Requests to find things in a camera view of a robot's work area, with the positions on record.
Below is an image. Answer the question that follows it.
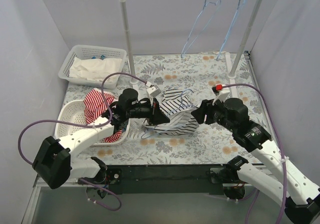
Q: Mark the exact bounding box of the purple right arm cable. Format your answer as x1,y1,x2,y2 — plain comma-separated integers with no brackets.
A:
223,83,288,224

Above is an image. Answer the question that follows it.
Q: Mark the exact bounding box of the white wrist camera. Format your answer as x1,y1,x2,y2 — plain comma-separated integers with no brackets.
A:
145,81,161,102
212,84,230,105

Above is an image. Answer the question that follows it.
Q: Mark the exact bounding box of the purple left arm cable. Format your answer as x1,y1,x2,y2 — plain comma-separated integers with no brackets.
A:
17,72,151,211

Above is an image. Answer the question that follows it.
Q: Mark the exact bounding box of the floral table mat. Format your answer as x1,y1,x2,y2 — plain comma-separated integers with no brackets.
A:
79,53,259,165

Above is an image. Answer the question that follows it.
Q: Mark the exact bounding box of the white cloth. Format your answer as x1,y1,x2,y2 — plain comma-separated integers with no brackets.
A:
69,57,122,82

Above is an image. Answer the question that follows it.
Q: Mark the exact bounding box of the red white striped garment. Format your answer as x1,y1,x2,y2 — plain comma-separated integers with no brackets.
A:
83,88,122,143

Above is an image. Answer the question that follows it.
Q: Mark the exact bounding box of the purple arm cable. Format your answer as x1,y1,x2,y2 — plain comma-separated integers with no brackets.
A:
17,72,151,211
223,83,288,224

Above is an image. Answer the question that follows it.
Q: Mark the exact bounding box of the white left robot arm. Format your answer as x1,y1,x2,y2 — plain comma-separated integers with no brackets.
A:
32,88,170,189

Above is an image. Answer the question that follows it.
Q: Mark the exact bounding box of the blue wire hanger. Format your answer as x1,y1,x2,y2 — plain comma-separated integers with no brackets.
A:
140,89,201,140
216,0,247,60
180,0,222,59

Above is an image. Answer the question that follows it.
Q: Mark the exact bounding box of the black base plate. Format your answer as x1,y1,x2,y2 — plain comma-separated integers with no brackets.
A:
103,164,244,195

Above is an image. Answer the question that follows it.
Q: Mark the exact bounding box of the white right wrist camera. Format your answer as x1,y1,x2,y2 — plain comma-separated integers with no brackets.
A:
212,84,230,105

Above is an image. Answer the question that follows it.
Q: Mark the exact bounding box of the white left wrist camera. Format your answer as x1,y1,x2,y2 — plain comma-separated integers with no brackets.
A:
145,81,161,102

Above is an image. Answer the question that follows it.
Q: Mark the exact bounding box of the black white striped tank top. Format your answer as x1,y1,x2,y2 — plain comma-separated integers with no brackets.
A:
143,88,201,136

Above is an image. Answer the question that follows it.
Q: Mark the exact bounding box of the white oval basket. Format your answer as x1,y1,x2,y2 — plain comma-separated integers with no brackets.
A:
54,100,130,146

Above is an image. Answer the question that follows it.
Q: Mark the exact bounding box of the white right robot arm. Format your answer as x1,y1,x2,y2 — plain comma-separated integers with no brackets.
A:
191,98,320,223

